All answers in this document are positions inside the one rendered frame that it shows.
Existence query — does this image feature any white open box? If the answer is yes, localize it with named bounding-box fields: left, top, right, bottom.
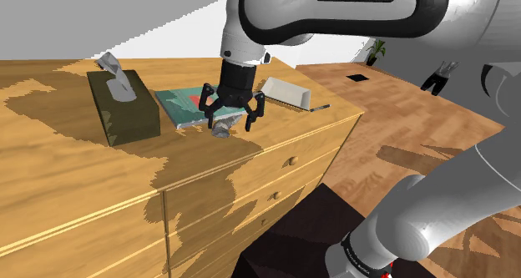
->
left=260, top=76, right=313, bottom=112

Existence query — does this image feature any potted green plant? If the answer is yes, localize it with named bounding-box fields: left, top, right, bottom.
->
left=365, top=38, right=387, bottom=68

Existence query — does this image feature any wooden chest of drawers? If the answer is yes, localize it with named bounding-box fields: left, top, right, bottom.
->
left=0, top=57, right=366, bottom=278

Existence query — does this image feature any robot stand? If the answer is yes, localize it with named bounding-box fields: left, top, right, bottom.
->
left=230, top=182, right=437, bottom=278

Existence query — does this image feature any grey crumpled lump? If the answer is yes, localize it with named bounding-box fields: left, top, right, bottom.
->
left=210, top=114, right=242, bottom=139

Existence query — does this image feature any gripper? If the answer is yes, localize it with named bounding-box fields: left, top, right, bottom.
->
left=200, top=60, right=266, bottom=133

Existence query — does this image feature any green book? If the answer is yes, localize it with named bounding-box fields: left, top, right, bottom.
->
left=154, top=85, right=250, bottom=130

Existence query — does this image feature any olive tissue box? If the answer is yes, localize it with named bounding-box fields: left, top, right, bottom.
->
left=86, top=51, right=162, bottom=148

